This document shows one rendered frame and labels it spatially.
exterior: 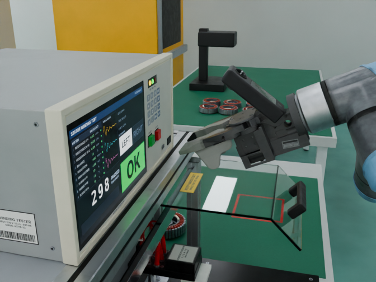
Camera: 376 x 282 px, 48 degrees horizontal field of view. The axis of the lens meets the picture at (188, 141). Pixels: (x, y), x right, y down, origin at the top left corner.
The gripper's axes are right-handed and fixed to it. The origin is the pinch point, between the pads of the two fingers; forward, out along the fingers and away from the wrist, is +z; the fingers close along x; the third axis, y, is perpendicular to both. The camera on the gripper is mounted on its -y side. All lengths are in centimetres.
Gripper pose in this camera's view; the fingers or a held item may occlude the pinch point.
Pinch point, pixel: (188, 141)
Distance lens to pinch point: 74.6
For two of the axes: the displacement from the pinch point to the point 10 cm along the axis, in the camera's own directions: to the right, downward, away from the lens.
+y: 4.1, 8.9, 2.2
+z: -8.8, 3.2, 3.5
